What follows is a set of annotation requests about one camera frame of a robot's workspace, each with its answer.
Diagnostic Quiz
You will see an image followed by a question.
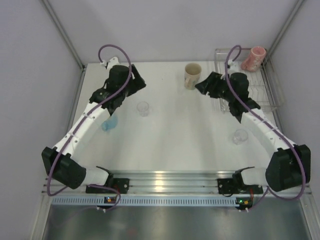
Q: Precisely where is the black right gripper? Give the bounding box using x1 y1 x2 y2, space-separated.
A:
196 72 236 103

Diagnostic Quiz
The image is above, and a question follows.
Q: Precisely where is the pink patterned mug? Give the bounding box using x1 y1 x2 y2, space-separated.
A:
240 46 267 72

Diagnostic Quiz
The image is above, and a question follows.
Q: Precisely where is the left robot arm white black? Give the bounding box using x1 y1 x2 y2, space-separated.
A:
41 64 146 193

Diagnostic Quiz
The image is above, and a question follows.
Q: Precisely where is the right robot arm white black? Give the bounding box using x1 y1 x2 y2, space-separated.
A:
195 72 311 193

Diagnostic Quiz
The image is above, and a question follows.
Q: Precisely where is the clear glass cup left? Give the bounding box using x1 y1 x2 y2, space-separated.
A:
136 101 152 117

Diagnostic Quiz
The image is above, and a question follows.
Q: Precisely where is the clear glass cup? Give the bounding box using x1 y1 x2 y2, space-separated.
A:
231 129 249 145
136 101 152 117

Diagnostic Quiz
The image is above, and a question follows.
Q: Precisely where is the beige tall patterned mug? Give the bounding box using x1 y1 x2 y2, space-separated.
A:
184 62 202 90

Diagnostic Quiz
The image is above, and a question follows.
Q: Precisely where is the light blue white cup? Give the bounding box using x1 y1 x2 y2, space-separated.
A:
101 113 118 132

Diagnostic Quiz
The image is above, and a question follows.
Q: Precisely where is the clear glass cup right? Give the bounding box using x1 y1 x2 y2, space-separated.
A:
231 129 249 145

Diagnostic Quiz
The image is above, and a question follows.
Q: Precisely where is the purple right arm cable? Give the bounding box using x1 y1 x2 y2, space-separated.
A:
224 44 310 201

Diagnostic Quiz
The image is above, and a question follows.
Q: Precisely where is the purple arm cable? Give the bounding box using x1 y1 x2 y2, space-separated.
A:
224 44 310 201
46 44 133 210

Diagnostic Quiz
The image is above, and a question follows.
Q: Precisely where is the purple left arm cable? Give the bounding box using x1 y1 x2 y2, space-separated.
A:
46 44 133 210

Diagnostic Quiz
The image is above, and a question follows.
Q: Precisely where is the metal wire dish rack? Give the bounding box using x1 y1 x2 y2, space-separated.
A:
214 48 284 113

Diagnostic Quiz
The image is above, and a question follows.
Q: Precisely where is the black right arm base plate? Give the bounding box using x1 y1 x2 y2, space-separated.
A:
217 178 248 197

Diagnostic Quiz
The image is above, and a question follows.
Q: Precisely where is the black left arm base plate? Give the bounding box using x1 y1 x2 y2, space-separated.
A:
85 177 130 194

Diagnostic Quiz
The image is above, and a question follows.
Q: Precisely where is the aluminium mounting rail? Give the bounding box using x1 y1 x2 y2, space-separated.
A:
42 170 311 196

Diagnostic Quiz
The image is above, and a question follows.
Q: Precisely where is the grey slotted cable duct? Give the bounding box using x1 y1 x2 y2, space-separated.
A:
51 195 243 207

